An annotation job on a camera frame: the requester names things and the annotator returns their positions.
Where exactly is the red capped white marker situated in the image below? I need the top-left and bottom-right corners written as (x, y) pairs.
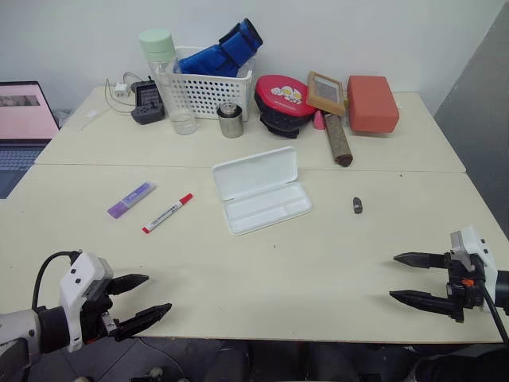
top-left (142, 193), bottom-right (194, 235)

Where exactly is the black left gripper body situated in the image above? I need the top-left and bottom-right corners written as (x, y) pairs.
top-left (81, 278), bottom-right (120, 344)

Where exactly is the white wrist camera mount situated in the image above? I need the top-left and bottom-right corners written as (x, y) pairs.
top-left (449, 225), bottom-right (499, 314)
top-left (59, 251), bottom-right (115, 353)

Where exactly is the white plastic pencil case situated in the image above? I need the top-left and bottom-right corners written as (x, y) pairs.
top-left (211, 146), bottom-right (313, 236)

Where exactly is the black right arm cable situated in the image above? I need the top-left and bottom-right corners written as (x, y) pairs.
top-left (479, 280), bottom-right (509, 347)

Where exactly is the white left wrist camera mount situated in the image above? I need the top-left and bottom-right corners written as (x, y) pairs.
top-left (59, 251), bottom-right (115, 353)

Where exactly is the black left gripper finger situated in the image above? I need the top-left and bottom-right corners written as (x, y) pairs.
top-left (114, 302), bottom-right (173, 342)
top-left (109, 273), bottom-right (150, 296)

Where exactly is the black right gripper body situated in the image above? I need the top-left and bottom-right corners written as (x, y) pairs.
top-left (445, 251), bottom-right (487, 323)

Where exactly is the open laptop computer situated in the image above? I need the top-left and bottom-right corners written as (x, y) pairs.
top-left (0, 81), bottom-right (60, 200)

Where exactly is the red black cartoon pouch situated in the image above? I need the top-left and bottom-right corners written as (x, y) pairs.
top-left (254, 73), bottom-right (312, 140)

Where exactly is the white perforated plastic basket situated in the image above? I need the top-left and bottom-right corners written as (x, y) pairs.
top-left (157, 46), bottom-right (255, 123)

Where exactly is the purple eraser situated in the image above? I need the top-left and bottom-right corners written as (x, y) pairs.
top-left (107, 181), bottom-right (156, 219)

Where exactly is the clear bottle green lid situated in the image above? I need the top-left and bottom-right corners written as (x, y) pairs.
top-left (138, 28), bottom-right (199, 135)

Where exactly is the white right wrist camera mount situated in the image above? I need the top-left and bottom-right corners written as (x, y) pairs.
top-left (449, 225), bottom-right (499, 314)

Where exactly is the stainless steel cup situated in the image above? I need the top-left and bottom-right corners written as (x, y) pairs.
top-left (216, 102), bottom-right (243, 139)

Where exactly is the orange rectangular block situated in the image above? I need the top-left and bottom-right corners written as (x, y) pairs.
top-left (347, 75), bottom-right (400, 135)

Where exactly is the brown rolled mat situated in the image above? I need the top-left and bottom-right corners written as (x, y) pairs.
top-left (324, 113), bottom-right (354, 167)

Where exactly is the white charger with cable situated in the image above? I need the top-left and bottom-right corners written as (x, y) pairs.
top-left (104, 72), bottom-right (138, 113)

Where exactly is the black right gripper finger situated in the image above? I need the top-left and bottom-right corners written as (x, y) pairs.
top-left (393, 251), bottom-right (448, 270)
top-left (388, 290), bottom-right (454, 319)

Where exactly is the blue fabric bag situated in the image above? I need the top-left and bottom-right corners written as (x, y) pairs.
top-left (178, 18), bottom-right (264, 77)

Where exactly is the wooden framed board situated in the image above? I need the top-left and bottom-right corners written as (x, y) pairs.
top-left (305, 71), bottom-right (347, 117)

